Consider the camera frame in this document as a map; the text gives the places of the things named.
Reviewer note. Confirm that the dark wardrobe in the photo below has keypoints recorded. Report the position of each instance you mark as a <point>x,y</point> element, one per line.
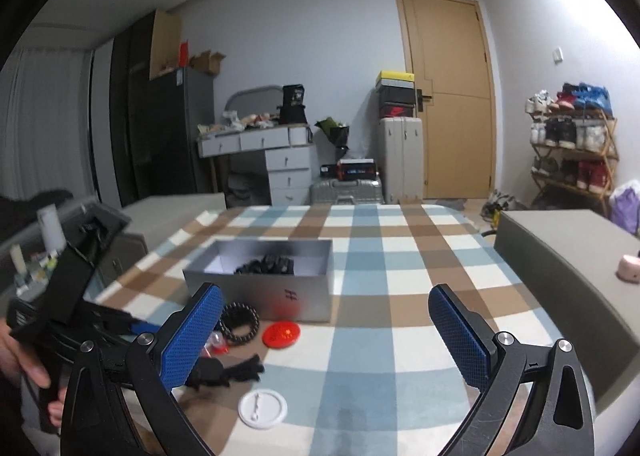
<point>130,126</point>

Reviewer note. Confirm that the small black box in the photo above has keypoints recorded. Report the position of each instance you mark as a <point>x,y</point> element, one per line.
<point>329,172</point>

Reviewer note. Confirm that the loose sneakers heap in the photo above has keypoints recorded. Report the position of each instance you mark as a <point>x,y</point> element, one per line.
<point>500,203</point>

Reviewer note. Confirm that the white curtain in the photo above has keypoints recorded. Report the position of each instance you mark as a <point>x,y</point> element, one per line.
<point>45,121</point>

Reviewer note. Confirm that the black red shoe box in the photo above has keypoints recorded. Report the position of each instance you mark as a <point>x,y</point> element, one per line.
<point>397,110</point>

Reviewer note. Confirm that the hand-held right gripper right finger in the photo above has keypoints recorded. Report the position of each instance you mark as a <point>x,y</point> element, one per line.
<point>460,341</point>

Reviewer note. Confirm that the white dresser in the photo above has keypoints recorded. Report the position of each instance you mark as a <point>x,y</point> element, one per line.
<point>287,171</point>

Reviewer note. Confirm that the white light switch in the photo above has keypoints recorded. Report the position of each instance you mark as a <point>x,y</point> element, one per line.
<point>559,54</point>

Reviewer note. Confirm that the round red badge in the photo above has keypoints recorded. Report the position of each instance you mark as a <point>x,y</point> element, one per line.
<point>280,336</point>

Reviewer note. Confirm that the purple bag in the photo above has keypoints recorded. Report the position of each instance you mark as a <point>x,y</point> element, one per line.
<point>627,211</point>

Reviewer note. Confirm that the dresser clutter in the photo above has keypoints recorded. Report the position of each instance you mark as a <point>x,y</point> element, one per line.
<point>240,122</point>

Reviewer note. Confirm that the arched grey mirror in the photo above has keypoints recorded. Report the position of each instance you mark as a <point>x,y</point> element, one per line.
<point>250,99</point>

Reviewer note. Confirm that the wooden shoe rack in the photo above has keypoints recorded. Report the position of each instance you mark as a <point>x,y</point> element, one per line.
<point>612,146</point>

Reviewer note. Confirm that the pink round gadget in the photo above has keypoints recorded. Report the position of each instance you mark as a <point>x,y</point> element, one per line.
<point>630,270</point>

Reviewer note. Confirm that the silver ribbed suitcase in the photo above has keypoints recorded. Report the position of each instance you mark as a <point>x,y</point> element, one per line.
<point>345,191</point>

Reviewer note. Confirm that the white round lid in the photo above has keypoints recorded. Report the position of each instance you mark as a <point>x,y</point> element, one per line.
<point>272,411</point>

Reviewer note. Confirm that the shoe rack with shoes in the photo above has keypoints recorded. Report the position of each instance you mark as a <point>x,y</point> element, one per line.
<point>565,131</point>

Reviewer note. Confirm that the long black hair clip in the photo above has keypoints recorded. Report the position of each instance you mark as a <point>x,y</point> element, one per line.
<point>235,370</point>

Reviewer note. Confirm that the grey fabric pile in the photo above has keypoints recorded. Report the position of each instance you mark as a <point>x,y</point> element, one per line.
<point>247,188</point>

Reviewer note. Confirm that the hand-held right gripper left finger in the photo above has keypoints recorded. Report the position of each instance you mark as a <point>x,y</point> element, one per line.
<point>192,336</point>

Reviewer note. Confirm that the silver rectangular box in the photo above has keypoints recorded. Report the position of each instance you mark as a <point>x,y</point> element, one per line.
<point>310,286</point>

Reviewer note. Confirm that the small red clear pin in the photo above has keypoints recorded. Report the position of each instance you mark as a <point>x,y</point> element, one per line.
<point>218,347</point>

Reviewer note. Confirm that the black paper bag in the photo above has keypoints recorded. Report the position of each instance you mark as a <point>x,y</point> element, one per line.
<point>292,104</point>

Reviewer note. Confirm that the red black flat box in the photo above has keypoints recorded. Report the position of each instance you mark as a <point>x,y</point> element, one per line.
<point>356,170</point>

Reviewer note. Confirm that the flat cardboard sheet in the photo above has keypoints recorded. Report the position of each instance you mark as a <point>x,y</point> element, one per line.
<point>165,44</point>

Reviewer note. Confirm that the wooden door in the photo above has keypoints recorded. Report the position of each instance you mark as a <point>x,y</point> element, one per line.
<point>450,146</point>

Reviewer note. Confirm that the dark grey shoe box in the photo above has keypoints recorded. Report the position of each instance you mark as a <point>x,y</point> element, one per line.
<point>395,94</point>

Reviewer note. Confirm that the grey refrigerator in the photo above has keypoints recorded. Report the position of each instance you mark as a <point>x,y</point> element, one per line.
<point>185,136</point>

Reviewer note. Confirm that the black wrapped bouquet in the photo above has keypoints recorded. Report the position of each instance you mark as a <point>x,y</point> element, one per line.
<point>336,136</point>

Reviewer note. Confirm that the black hair claw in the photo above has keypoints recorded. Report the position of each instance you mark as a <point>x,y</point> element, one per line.
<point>265,266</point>

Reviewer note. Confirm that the person's left hand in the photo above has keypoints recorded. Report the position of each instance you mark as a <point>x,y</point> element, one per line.
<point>25,361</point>

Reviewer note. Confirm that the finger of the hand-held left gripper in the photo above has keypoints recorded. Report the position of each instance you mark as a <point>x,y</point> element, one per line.
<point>127,320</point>
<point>112,361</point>

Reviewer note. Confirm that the open cardboard box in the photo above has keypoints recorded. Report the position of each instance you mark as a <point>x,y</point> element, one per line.
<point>207,64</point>

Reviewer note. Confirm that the white bottle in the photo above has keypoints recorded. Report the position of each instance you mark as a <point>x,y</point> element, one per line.
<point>51,228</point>

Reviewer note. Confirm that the yellow shoe box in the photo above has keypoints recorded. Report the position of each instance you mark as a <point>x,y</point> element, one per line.
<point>395,78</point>

